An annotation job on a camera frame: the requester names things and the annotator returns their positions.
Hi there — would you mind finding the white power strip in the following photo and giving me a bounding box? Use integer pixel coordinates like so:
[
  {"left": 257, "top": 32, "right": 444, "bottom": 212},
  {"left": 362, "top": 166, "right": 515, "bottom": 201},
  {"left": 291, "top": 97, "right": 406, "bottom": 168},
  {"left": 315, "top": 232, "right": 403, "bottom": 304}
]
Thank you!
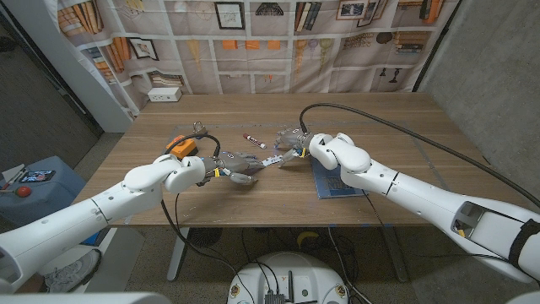
[{"left": 147, "top": 86, "right": 183, "bottom": 103}]

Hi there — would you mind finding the maroon and white marker pen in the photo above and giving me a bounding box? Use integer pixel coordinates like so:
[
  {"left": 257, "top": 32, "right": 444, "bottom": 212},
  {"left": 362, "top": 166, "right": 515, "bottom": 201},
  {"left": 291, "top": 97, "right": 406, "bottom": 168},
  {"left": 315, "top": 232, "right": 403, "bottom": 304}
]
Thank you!
[{"left": 242, "top": 133, "right": 267, "bottom": 149}]

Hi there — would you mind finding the black round fan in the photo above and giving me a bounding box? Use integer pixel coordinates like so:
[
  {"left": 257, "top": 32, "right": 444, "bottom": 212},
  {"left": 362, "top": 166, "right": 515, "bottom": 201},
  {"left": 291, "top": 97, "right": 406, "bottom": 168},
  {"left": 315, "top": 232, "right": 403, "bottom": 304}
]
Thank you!
[{"left": 188, "top": 227, "right": 224, "bottom": 248}]

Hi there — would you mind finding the grey sneaker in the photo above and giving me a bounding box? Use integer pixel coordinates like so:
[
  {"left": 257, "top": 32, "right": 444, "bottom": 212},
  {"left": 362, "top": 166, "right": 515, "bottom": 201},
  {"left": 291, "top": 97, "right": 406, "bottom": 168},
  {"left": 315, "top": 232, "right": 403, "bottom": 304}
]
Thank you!
[{"left": 43, "top": 248, "right": 103, "bottom": 293}]

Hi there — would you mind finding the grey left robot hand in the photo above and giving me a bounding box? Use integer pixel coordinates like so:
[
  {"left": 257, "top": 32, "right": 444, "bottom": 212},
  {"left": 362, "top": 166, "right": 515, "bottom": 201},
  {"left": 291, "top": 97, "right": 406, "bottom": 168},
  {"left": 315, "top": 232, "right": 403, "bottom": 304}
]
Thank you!
[{"left": 202, "top": 150, "right": 267, "bottom": 186}]

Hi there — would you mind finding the white table leg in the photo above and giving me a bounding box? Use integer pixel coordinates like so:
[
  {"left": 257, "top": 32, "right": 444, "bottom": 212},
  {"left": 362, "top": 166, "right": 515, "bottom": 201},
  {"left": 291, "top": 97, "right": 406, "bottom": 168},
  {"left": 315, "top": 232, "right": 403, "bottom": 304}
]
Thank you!
[{"left": 166, "top": 227, "right": 191, "bottom": 282}]

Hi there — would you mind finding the grey table leg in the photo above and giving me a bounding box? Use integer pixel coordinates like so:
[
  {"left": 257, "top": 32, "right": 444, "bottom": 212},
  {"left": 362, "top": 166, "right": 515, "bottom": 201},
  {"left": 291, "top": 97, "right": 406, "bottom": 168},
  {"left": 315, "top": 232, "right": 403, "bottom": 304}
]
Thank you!
[{"left": 381, "top": 225, "right": 410, "bottom": 283}]

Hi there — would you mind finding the blue-grey cabinet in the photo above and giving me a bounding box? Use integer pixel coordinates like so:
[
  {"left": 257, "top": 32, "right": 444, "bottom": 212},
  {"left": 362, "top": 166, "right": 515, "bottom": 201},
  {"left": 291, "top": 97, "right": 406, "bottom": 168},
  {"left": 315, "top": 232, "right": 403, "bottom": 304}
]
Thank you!
[{"left": 0, "top": 155, "right": 88, "bottom": 231}]

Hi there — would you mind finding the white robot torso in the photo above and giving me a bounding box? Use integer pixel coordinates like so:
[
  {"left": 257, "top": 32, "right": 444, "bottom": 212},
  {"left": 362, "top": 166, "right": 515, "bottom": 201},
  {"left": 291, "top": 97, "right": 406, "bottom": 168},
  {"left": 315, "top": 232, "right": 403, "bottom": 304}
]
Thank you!
[{"left": 0, "top": 291, "right": 172, "bottom": 304}]

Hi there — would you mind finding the black backdrop pole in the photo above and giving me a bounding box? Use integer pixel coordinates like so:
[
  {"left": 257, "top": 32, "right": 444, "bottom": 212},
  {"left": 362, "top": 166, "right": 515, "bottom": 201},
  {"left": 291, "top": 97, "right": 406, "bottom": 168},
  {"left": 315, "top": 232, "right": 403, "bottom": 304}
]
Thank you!
[{"left": 412, "top": 0, "right": 463, "bottom": 93}]

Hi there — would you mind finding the black smartphone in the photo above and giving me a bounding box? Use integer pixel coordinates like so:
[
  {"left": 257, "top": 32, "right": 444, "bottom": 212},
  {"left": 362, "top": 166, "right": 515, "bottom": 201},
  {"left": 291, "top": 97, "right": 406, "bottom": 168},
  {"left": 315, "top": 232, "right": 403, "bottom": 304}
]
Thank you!
[{"left": 19, "top": 169, "right": 57, "bottom": 183}]

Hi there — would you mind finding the printed bookshelf backdrop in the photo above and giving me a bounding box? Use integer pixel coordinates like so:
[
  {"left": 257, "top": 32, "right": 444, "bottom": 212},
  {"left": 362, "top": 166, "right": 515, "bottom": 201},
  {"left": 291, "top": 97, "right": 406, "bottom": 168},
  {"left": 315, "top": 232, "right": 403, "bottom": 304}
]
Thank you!
[{"left": 57, "top": 0, "right": 461, "bottom": 115}]

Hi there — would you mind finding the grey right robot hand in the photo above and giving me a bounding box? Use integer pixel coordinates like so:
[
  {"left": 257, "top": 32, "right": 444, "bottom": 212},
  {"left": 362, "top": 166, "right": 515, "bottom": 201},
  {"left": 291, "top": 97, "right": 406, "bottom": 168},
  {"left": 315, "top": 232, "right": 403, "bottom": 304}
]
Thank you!
[{"left": 274, "top": 128, "right": 316, "bottom": 168}]

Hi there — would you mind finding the orange emergency stop box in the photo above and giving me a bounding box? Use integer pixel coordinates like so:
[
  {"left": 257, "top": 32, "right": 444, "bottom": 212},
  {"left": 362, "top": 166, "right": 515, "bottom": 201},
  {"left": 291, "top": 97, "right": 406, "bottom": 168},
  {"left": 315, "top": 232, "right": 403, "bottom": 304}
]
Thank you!
[{"left": 165, "top": 134, "right": 199, "bottom": 160}]

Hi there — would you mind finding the blue notebook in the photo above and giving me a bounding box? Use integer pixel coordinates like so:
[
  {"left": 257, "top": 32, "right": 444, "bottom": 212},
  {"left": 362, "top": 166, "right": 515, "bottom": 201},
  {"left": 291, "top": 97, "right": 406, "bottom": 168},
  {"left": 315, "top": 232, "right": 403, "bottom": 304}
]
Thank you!
[{"left": 310, "top": 156, "right": 367, "bottom": 199}]

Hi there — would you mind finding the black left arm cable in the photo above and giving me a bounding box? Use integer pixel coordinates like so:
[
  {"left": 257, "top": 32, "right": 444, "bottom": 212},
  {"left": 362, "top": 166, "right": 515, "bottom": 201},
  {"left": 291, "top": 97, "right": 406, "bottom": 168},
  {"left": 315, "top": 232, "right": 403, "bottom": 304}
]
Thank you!
[{"left": 159, "top": 132, "right": 257, "bottom": 304}]

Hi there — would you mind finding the yellow curved object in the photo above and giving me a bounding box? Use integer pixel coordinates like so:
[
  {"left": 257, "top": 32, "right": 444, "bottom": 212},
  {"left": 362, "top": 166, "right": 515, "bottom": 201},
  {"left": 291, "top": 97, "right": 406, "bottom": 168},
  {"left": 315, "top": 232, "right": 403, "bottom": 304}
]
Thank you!
[{"left": 296, "top": 231, "right": 321, "bottom": 249}]

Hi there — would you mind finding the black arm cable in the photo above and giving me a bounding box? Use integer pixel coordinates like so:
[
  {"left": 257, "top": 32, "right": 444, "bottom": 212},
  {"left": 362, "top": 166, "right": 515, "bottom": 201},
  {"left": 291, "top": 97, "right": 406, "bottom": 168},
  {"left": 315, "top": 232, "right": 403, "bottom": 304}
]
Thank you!
[
  {"left": 298, "top": 102, "right": 540, "bottom": 209},
  {"left": 159, "top": 132, "right": 257, "bottom": 304}
]

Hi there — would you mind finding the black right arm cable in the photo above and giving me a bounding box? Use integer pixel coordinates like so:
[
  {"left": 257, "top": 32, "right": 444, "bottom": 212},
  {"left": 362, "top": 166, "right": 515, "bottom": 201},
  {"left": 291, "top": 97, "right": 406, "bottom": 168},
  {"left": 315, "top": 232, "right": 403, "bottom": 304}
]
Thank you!
[{"left": 298, "top": 102, "right": 540, "bottom": 209}]

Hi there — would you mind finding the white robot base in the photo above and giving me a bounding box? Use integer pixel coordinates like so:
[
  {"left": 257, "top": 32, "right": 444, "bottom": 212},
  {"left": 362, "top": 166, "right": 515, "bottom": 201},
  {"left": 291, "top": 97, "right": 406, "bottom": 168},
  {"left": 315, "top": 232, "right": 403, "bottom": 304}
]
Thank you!
[{"left": 226, "top": 252, "right": 350, "bottom": 304}]

